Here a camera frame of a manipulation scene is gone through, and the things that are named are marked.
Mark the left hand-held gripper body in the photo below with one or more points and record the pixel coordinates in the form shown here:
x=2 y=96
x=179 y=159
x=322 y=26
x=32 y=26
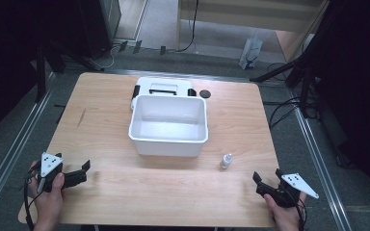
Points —
x=48 y=164

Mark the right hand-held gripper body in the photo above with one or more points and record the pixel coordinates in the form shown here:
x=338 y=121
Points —
x=294 y=187

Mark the small white bottle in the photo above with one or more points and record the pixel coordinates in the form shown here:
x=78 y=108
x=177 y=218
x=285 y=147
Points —
x=226 y=161

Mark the white plastic storage box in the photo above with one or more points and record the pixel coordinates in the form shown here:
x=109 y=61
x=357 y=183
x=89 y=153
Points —
x=168 y=126

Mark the person's right hand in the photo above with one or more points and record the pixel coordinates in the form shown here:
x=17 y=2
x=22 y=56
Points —
x=284 y=215

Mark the person's left hand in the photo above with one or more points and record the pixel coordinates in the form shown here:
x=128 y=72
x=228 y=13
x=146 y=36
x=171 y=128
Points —
x=49 y=201

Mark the black metal stand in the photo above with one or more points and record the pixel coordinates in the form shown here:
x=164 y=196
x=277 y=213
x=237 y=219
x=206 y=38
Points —
x=40 y=73

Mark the black tripod stand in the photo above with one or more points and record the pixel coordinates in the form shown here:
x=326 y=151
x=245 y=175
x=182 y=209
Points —
x=303 y=73

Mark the black round table grommet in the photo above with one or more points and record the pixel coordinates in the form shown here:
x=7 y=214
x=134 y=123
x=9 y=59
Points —
x=205 y=94

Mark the white and blue bag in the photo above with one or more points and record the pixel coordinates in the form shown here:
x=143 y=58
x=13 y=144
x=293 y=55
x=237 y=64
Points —
x=250 y=53

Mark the black tape strip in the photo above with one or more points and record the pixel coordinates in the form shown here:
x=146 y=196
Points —
x=163 y=50
x=123 y=46
x=137 y=47

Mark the white lid with black latches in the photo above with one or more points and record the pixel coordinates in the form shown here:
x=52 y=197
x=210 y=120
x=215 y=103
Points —
x=165 y=86

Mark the dark cabinet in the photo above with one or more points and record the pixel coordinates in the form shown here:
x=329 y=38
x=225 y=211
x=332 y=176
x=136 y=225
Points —
x=99 y=25

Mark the light wooden furniture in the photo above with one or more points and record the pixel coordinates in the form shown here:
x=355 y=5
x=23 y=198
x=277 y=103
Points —
x=253 y=16

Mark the metal floor rail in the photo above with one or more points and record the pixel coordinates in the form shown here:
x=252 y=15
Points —
x=321 y=166
x=16 y=144

